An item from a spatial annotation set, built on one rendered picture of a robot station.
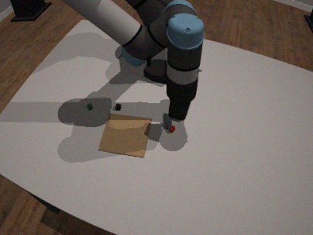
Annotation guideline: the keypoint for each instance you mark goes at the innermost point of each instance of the green die with white pips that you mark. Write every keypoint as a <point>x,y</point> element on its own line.
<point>89,107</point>

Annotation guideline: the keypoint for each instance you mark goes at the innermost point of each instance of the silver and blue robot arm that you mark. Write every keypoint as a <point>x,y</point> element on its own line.
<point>182,35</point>

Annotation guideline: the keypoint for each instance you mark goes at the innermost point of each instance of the tan flat mat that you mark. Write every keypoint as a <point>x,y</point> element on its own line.
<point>126,135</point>

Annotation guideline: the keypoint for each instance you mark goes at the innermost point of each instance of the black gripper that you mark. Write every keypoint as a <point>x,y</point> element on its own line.
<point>181,88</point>

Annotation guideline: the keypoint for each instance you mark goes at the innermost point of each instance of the black die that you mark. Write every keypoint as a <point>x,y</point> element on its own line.
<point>118,107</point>

